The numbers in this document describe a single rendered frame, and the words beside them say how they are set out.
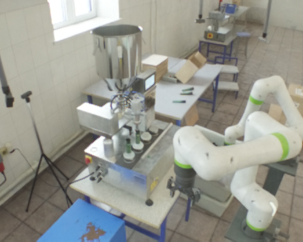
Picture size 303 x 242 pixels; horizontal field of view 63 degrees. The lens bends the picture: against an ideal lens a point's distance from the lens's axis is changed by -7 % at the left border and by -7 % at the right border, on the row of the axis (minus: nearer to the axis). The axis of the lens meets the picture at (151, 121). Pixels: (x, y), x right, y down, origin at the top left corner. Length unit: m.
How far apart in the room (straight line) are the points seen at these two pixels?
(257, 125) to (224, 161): 0.41
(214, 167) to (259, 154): 0.21
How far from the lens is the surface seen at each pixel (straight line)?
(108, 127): 1.60
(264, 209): 1.39
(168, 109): 2.79
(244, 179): 1.41
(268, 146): 1.01
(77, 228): 1.95
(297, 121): 2.08
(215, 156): 0.83
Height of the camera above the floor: 2.16
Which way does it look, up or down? 33 degrees down
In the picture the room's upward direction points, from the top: straight up
